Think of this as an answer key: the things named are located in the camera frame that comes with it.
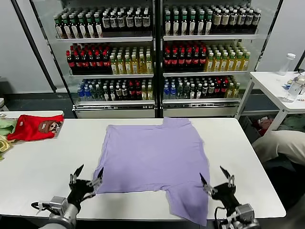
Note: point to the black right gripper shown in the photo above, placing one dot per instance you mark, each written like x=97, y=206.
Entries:
x=225, y=193

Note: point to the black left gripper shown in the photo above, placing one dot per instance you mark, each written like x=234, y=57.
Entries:
x=81, y=189

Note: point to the purple t-shirt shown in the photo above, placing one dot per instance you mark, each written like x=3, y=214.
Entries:
x=152, y=155

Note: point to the glass beverage display cabinet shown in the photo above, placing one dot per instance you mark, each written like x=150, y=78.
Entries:
x=114, y=112
x=200, y=111

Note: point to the person leg beige trousers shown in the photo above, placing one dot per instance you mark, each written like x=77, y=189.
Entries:
x=281, y=145

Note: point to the red cloth pile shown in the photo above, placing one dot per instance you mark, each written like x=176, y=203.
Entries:
x=265, y=124

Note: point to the red bear-print t-shirt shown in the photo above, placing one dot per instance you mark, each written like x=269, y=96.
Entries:
x=28, y=128

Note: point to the small blue water bottle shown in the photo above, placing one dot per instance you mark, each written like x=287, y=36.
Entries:
x=88, y=94
x=166, y=93
x=81, y=94
x=173, y=93

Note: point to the small dark white-capped bottle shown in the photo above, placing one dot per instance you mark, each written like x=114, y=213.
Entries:
x=112, y=94
x=211, y=90
x=125, y=93
x=118, y=93
x=205, y=91
x=199, y=92
x=193, y=93
x=106, y=94

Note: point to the yellow garment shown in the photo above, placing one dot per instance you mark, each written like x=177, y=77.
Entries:
x=3, y=144

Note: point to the small yellow juice bottle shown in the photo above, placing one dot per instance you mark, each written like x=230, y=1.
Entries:
x=236, y=90
x=150, y=94
x=144, y=94
x=230, y=91

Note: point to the small red-capped cola bottle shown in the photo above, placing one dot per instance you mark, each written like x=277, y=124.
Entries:
x=138, y=91
x=224, y=90
x=217, y=90
x=131, y=91

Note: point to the light green garment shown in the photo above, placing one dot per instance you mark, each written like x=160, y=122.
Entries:
x=6, y=126

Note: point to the green cloth pile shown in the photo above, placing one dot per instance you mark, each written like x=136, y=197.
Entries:
x=295, y=122

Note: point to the white side table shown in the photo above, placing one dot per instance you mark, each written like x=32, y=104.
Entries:
x=264, y=82

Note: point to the yellow-green juice bottle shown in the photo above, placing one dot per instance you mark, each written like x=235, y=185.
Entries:
x=135, y=66
x=238, y=64
x=149, y=66
x=231, y=64
x=246, y=63
x=114, y=66
x=121, y=66
x=142, y=66
x=217, y=64
x=224, y=64
x=128, y=66
x=210, y=64

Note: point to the clear labelled water bottle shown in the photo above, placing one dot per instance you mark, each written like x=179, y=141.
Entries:
x=292, y=91

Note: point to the small blue white packet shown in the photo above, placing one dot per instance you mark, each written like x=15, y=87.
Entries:
x=285, y=84

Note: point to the tall clear white-capped bottle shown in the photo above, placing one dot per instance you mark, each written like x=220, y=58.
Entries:
x=286, y=65

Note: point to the black diagonal pole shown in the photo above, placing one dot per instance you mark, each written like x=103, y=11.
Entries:
x=34, y=45

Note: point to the green-capped dark tea bottle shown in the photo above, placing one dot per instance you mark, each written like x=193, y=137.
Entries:
x=184, y=26
x=200, y=26
x=168, y=26
x=91, y=29
x=75, y=29
x=59, y=29
x=208, y=25
x=98, y=29
x=176, y=26
x=83, y=29
x=192, y=26
x=67, y=29

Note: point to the dark bottle white label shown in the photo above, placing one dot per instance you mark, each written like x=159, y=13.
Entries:
x=146, y=22
x=121, y=22
x=138, y=22
x=130, y=22
x=106, y=22
x=114, y=22

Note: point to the dark bottle beige label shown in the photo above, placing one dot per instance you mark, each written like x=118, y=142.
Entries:
x=233, y=20
x=225, y=20
x=216, y=20
x=241, y=20
x=256, y=20
x=249, y=20

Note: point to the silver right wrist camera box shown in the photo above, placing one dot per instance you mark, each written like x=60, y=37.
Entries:
x=245, y=211

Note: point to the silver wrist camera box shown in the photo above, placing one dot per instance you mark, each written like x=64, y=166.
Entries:
x=245, y=211
x=58, y=205

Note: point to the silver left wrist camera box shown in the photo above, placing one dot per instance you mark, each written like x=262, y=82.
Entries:
x=58, y=205

